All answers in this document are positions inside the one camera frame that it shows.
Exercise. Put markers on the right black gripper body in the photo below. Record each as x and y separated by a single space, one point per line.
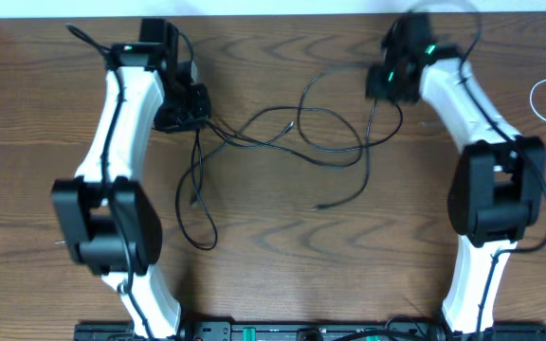
391 76

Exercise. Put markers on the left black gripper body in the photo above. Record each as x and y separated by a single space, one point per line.
184 116

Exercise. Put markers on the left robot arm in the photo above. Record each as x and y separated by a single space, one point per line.
109 224

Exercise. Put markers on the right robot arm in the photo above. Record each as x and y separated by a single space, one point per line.
498 183

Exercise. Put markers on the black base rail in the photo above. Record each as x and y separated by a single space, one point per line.
400 328

